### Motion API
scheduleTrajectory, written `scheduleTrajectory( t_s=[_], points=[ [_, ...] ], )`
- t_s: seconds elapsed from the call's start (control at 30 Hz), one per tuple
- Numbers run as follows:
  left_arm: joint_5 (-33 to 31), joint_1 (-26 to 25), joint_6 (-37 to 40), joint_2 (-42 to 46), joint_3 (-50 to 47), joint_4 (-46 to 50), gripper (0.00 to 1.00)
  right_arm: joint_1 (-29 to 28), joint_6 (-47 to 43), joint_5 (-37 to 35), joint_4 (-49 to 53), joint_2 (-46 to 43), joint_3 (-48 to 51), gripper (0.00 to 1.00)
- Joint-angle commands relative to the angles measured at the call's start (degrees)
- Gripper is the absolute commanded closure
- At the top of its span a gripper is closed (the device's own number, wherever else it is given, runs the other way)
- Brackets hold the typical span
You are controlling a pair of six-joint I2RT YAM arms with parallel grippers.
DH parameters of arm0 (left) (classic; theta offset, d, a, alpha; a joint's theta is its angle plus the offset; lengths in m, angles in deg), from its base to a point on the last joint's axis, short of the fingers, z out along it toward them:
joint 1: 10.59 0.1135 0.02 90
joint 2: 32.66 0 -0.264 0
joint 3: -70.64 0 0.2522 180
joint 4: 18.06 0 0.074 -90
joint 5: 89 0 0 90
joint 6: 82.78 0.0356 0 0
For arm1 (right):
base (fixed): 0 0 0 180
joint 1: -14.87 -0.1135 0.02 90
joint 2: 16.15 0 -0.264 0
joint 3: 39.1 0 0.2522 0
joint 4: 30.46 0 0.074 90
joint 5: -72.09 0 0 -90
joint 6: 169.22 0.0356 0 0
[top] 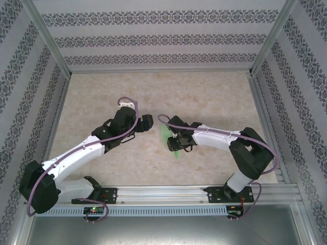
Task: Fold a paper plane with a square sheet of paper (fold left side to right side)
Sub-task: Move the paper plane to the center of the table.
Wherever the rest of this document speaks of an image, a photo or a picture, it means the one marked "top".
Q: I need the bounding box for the light green paper sheet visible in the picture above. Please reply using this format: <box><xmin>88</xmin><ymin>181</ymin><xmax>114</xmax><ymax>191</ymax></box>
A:
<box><xmin>159</xmin><ymin>124</ymin><xmax>183</xmax><ymax>159</ymax></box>

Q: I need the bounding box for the grey sheet metal panel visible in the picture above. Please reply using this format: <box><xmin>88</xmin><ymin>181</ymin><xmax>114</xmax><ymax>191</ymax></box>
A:
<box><xmin>24</xmin><ymin>203</ymin><xmax>316</xmax><ymax>245</ymax></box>

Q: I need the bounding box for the small circuit board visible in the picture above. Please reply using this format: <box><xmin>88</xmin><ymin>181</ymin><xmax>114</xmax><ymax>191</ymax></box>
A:
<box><xmin>226</xmin><ymin>205</ymin><xmax>245</xmax><ymax>217</ymax></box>
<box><xmin>83</xmin><ymin>206</ymin><xmax>106</xmax><ymax>215</ymax></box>

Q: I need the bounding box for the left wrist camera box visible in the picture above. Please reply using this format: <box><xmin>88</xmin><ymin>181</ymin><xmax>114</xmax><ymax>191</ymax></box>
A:
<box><xmin>117</xmin><ymin>101</ymin><xmax>136</xmax><ymax>110</ymax></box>

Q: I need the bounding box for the long aluminium mounting rail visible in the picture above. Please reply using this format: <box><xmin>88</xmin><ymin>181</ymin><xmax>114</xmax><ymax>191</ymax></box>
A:
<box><xmin>24</xmin><ymin>185</ymin><xmax>305</xmax><ymax>205</ymax></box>

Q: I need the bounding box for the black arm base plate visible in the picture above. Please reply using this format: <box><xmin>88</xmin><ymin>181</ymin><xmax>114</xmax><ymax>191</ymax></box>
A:
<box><xmin>71</xmin><ymin>187</ymin><xmax>118</xmax><ymax>205</ymax></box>
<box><xmin>207</xmin><ymin>185</ymin><xmax>255</xmax><ymax>204</ymax></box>

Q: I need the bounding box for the aluminium table side rail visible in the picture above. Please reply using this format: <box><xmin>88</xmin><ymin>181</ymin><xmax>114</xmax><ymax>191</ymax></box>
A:
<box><xmin>34</xmin><ymin>73</ymin><xmax>74</xmax><ymax>187</ymax></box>
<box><xmin>246</xmin><ymin>73</ymin><xmax>291</xmax><ymax>184</ymax></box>

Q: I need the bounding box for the grey slotted cable duct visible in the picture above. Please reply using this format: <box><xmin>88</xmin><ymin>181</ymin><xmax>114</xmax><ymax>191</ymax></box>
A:
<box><xmin>34</xmin><ymin>206</ymin><xmax>228</xmax><ymax>217</ymax></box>

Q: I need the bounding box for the purple cable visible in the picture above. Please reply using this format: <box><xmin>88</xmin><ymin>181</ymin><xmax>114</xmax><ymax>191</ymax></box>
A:
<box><xmin>27</xmin><ymin>96</ymin><xmax>140</xmax><ymax>223</ymax></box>
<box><xmin>157</xmin><ymin>114</ymin><xmax>279</xmax><ymax>222</ymax></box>

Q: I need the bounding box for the aluminium frame post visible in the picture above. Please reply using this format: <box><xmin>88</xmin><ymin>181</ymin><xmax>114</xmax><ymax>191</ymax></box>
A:
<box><xmin>24</xmin><ymin>0</ymin><xmax>73</xmax><ymax>77</ymax></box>
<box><xmin>249</xmin><ymin>0</ymin><xmax>298</xmax><ymax>76</ymax></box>

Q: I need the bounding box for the aluminium lower frame bar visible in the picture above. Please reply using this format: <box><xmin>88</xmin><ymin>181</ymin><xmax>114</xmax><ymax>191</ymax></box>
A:
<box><xmin>10</xmin><ymin>213</ymin><xmax>35</xmax><ymax>245</ymax></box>
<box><xmin>298</xmin><ymin>201</ymin><xmax>320</xmax><ymax>245</ymax></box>

